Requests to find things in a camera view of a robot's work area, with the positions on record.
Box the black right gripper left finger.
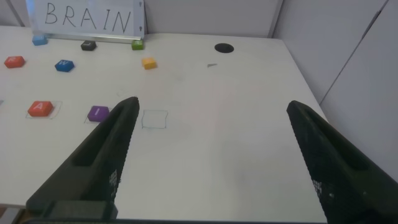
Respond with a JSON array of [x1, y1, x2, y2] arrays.
[[25, 96, 140, 220]]

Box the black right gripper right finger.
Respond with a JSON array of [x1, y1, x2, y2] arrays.
[[286, 100, 398, 224]]

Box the yellow N letter block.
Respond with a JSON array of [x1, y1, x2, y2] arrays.
[[141, 57, 158, 70]]

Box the orange R letter block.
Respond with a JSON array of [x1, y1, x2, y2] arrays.
[[4, 55, 26, 69]]

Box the purple I letter block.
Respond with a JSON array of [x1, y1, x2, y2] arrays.
[[86, 105, 111, 123]]

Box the orange A letter block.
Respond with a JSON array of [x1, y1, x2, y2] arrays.
[[27, 100, 54, 118]]

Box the blue W letter block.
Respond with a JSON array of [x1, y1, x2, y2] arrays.
[[54, 59, 75, 73]]

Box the black L letter block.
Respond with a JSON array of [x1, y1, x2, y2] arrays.
[[80, 40, 98, 52]]

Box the light blue letter block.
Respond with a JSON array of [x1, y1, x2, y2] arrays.
[[32, 34, 49, 47]]

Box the white BRAIN sign board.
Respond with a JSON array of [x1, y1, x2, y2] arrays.
[[26, 0, 146, 40]]

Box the black round table grommet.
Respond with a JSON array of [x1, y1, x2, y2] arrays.
[[214, 43, 235, 54]]

